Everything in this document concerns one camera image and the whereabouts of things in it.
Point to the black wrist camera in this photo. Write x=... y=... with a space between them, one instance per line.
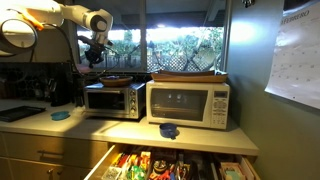
x=90 y=40

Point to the white microwave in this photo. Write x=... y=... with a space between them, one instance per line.
x=186 y=105

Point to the wooden serving tray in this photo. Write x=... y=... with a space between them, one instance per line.
x=188 y=76

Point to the window frame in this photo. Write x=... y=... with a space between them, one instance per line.
x=150 y=33

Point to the paper wall calendar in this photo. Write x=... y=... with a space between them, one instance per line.
x=296 y=56

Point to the dark countertop appliance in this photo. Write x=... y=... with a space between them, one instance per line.
x=60 y=86

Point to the open wooden drawer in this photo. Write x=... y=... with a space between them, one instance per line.
x=173 y=165

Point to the small blue cup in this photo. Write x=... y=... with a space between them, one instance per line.
x=167 y=130

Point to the wooden bowl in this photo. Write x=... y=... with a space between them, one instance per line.
x=116 y=81

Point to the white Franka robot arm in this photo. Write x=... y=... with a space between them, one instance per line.
x=66 y=13

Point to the flat black tray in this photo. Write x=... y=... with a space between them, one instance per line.
x=20 y=113

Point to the silver toaster oven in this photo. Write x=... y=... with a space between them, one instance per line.
x=113 y=100

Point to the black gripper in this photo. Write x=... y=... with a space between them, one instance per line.
x=95 y=54

